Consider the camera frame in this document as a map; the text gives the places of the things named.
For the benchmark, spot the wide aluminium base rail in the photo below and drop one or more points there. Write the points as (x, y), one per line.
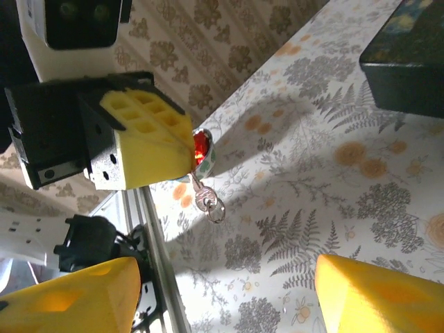
(171, 298)

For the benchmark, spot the starry night painted box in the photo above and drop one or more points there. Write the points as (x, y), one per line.
(399, 83)

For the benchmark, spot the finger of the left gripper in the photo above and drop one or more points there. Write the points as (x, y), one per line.
(177, 121)
(149, 159)

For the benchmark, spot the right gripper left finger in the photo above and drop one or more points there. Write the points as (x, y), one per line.
(69, 305)

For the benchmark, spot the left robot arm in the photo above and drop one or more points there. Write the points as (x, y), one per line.
(83, 243)

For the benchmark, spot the floral patterned tablecloth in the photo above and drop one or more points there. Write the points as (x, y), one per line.
(312, 208)

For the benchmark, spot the small patterned bowl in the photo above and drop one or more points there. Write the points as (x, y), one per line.
(209, 163)

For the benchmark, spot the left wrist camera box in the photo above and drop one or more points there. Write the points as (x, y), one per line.
(79, 66)

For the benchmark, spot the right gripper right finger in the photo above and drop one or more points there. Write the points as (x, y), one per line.
(381, 301)

